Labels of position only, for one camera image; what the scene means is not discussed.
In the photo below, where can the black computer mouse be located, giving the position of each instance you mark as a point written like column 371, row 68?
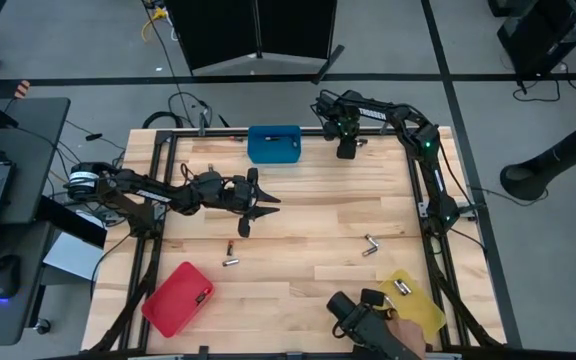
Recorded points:
column 5, row 275

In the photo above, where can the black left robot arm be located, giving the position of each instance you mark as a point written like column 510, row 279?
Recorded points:
column 150, row 195

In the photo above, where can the white sheet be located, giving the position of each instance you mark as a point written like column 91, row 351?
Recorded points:
column 73, row 260

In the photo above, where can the person's hand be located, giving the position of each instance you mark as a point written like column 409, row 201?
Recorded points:
column 410, row 335

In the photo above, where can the blue plastic bin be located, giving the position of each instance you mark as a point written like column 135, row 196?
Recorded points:
column 273, row 152

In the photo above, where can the black side desk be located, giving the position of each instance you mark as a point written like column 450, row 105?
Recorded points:
column 38, row 150

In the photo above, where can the red black battery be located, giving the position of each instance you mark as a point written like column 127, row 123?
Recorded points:
column 235, row 138

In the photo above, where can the red plastic bin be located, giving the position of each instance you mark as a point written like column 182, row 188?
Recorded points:
column 178, row 300

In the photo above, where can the black folding partition screen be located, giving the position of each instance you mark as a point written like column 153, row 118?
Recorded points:
column 218, row 30

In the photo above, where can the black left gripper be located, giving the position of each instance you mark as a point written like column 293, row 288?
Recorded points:
column 243, row 197

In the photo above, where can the black caster wheel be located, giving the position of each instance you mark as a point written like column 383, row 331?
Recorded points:
column 43, row 326

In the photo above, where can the large black equipment case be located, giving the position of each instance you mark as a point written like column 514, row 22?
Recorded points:
column 543, row 35

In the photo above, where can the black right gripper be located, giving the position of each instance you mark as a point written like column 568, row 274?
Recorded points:
column 346, row 148

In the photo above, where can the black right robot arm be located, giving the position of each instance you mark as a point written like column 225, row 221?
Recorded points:
column 373, row 114

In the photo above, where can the silver black battery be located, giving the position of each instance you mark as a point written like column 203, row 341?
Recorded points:
column 230, row 262

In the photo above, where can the black pole stand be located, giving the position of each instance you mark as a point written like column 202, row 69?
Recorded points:
column 523, row 180

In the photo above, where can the yellow plastic bin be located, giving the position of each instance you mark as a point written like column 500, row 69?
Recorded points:
column 420, row 310

